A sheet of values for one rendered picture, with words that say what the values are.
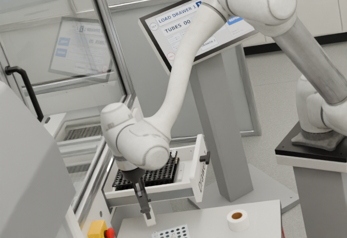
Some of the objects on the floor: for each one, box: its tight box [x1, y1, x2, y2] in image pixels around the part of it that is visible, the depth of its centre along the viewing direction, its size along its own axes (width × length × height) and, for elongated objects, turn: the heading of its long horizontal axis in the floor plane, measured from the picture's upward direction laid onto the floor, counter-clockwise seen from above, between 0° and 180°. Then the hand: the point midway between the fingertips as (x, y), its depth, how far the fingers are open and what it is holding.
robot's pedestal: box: [276, 155, 347, 238], centre depth 252 cm, size 30×30×76 cm
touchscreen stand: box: [187, 53, 300, 214], centre depth 319 cm, size 50×45×102 cm
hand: (148, 215), depth 200 cm, fingers closed
